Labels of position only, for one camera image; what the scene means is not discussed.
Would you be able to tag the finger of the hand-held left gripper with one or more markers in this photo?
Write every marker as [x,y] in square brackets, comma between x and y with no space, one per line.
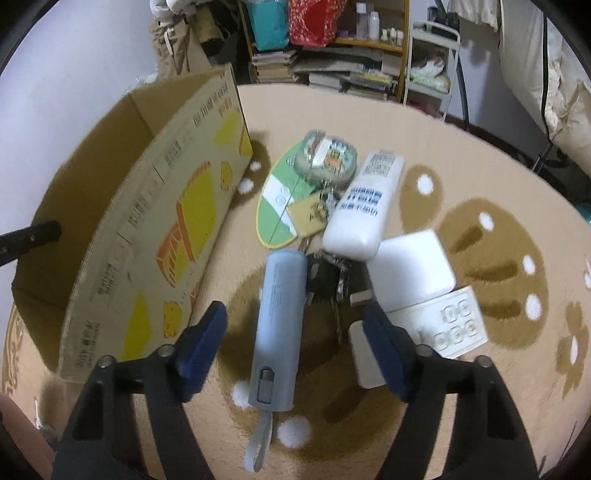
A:
[32,237]

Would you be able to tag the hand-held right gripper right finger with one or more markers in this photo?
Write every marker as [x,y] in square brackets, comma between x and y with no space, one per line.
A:
[385,350]

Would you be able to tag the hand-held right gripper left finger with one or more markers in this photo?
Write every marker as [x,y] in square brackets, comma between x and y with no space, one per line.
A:
[203,350]

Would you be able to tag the blue cylindrical power bank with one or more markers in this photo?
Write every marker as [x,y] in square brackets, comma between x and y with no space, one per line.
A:
[277,323]

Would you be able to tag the printed cardboard box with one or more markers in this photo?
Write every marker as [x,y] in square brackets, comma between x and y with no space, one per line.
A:
[138,221]

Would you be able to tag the green cartoon earphone case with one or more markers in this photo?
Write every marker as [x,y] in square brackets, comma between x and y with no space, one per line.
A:
[323,157]

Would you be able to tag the white charger block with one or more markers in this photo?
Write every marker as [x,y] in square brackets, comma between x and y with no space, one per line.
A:
[364,364]

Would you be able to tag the white power strip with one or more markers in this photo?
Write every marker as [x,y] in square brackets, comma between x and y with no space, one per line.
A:
[429,323]

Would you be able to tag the white rounded rectangular box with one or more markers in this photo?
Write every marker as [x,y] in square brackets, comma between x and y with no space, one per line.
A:
[411,267]

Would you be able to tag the bunch of keys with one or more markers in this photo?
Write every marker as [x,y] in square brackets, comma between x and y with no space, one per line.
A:
[328,277]

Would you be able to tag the white lotion tube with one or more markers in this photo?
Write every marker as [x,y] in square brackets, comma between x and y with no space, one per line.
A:
[355,221]

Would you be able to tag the green and white hand fan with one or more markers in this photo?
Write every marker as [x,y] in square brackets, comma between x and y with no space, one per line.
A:
[272,217]

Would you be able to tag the yellow card tag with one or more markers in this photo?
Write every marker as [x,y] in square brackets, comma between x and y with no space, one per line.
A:
[300,220]

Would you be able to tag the brown paper bags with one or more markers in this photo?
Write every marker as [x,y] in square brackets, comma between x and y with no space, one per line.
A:
[178,50]

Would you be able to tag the teal object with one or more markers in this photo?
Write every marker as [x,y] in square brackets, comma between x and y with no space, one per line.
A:
[584,211]

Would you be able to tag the beige printed rug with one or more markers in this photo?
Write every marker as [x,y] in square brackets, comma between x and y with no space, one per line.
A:
[346,110]

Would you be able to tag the pale green packet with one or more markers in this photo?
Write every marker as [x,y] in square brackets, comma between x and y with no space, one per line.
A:
[429,81]

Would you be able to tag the wide pile of books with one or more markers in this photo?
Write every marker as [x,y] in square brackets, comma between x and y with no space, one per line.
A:
[351,76]

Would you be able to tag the white crumpled cloth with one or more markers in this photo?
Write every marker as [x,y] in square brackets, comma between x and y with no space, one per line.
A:
[194,9]

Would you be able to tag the small stack of books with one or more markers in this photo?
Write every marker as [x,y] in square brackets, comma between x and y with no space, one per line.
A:
[274,67]

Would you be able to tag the wooden bookshelf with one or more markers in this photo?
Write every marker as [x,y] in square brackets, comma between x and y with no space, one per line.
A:
[401,50]

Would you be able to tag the white metal rack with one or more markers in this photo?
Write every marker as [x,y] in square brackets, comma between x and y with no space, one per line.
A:
[455,50]

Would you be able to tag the teal container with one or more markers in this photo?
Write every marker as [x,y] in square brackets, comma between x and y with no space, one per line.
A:
[268,25]

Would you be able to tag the cream quilted bedding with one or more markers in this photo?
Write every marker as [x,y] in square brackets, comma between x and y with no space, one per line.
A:
[554,78]

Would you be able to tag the white cap bottle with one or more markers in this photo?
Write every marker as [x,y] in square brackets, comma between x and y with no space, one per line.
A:
[374,27]

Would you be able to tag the clear plastic bottle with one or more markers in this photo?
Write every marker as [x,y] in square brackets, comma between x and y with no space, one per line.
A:
[361,21]

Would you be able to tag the red printed bag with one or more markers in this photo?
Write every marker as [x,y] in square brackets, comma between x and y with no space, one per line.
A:
[314,21]

